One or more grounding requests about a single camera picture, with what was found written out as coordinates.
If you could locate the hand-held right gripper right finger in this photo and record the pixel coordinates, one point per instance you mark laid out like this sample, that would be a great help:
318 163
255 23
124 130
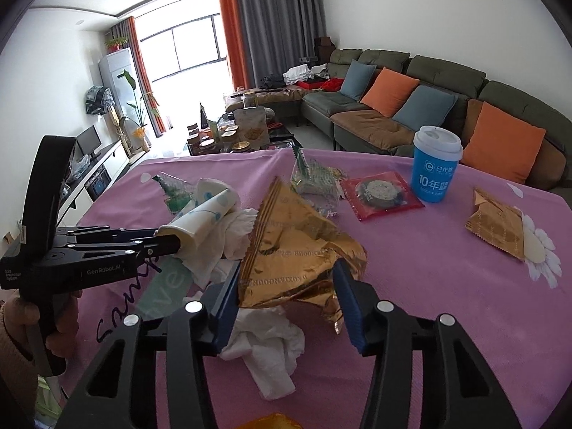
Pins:
346 304

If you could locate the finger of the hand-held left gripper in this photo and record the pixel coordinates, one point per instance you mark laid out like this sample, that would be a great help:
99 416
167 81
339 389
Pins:
111 233
165 245

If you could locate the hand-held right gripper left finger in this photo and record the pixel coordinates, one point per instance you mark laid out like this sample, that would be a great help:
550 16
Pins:
228 306

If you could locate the white paper cup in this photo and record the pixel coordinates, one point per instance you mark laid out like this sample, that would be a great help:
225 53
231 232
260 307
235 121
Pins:
205 214

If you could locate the clear green plastic wrapper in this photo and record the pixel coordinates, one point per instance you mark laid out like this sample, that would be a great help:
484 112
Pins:
172 192

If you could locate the large gold foil wrapper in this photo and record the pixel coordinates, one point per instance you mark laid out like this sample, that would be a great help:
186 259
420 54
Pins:
290 259

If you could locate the orange plastic wrapper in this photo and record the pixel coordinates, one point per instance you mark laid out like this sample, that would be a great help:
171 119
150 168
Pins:
268 423

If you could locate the person's left forearm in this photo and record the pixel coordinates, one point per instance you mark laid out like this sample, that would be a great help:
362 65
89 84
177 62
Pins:
15 357

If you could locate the person's left hand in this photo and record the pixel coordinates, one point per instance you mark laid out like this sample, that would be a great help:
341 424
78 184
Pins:
67 321

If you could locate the white crumpled tissue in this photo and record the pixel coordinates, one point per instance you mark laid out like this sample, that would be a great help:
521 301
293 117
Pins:
228 237
268 357

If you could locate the black monitor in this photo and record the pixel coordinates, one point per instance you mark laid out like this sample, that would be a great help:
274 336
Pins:
87 139

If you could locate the white TV cabinet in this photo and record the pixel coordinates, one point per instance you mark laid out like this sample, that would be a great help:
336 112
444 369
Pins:
111 161

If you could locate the pink flower printed blanket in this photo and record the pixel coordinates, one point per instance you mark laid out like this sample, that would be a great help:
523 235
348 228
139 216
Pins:
424 299

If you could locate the red snack packet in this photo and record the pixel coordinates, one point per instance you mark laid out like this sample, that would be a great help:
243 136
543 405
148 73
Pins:
380 194

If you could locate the tall green leafy plant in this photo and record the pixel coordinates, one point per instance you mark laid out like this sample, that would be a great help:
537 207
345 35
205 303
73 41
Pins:
136 109

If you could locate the brown snack packet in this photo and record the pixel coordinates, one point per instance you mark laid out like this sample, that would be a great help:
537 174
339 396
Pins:
313 176

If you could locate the white standing air conditioner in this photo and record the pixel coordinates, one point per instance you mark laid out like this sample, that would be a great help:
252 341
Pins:
114 67

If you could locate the brown snack bag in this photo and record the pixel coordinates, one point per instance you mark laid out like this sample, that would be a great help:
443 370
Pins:
250 129

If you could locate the blue cup with white lid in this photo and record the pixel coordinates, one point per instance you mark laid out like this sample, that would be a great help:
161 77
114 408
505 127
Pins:
431 174

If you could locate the orange curtain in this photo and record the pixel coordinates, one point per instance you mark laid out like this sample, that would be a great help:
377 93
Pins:
234 40
140 67

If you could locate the dark coffee table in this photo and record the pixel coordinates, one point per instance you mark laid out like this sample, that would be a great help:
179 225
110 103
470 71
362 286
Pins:
281 133

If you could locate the small potted plant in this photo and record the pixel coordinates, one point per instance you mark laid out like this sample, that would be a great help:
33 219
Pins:
115 44

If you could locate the small gold foil wrapper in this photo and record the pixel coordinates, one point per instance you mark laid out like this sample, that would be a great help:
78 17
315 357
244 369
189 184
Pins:
491 225

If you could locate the black bag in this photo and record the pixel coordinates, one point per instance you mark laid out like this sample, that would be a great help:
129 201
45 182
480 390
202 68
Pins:
271 81

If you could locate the window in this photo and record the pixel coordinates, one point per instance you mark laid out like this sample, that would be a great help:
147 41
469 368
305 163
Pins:
196 44

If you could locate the large blue cushion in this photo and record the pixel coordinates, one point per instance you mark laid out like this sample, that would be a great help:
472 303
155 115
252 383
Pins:
424 107

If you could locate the orange cushion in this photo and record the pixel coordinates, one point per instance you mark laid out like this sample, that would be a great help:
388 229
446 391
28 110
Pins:
500 138
388 91

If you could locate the white clothes pile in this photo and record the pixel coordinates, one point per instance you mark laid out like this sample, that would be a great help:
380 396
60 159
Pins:
299 73

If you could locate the red cloth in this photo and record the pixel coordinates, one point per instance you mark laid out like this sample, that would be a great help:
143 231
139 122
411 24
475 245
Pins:
333 85

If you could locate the small blue cushion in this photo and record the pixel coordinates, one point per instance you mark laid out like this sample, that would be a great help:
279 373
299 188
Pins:
357 78

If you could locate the grey curtain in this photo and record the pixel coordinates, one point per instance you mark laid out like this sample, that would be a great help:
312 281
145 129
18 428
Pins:
277 31

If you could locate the green sectional sofa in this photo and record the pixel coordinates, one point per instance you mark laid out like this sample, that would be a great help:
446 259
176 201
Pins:
447 71

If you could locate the brown cardboard box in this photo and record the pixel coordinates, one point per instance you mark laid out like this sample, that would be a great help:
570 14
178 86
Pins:
324 47

